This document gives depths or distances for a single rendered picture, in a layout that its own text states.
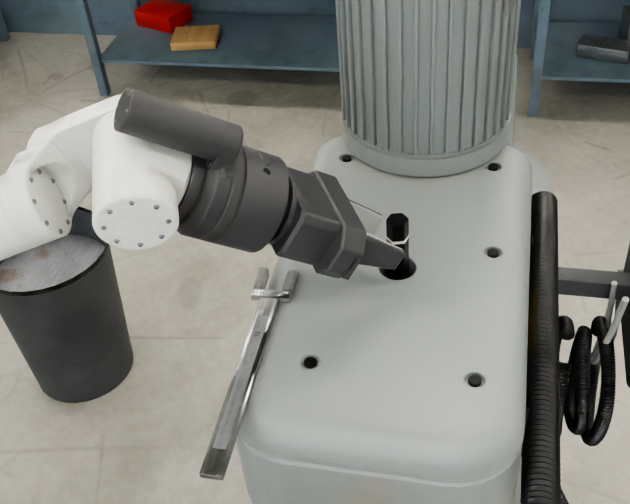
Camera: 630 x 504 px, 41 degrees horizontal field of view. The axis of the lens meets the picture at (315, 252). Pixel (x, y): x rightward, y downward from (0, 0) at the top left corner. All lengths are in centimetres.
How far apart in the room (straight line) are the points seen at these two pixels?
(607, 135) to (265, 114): 185
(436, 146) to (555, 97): 397
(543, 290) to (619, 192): 327
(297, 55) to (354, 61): 394
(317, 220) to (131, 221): 16
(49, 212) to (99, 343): 247
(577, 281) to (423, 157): 37
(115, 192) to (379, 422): 28
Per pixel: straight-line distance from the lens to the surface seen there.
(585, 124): 468
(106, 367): 327
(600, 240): 390
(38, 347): 315
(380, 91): 91
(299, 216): 71
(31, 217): 70
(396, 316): 78
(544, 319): 91
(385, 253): 77
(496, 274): 83
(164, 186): 64
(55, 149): 72
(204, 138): 65
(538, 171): 155
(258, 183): 69
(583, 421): 129
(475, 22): 88
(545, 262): 98
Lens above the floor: 245
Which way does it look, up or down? 40 degrees down
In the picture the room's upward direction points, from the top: 5 degrees counter-clockwise
